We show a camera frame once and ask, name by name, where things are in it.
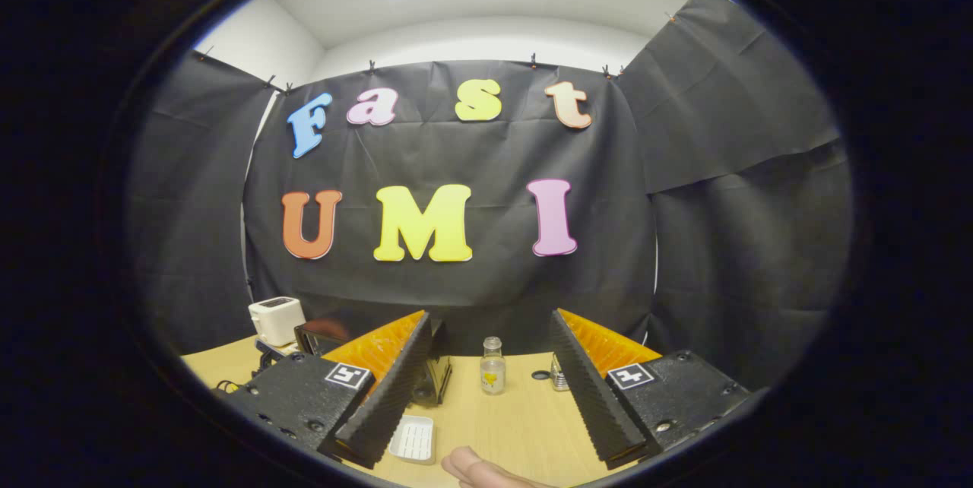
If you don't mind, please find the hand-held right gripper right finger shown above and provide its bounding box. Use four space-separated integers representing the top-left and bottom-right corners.
549 309 753 471

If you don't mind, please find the black electric oven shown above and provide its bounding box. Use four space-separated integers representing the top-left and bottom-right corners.
295 317 455 407

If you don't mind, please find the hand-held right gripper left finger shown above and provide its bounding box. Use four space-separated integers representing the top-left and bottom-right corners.
225 311 432 470

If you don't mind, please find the small glass bottle yellow label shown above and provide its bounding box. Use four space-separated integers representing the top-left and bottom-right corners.
480 337 507 396

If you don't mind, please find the black backdrop cloth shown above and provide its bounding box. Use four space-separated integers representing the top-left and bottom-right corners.
125 0 856 390

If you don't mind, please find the white toaster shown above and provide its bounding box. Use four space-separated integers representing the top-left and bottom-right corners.
249 296 307 347

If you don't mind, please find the white plastic tray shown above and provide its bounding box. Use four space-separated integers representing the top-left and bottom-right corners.
388 415 436 466

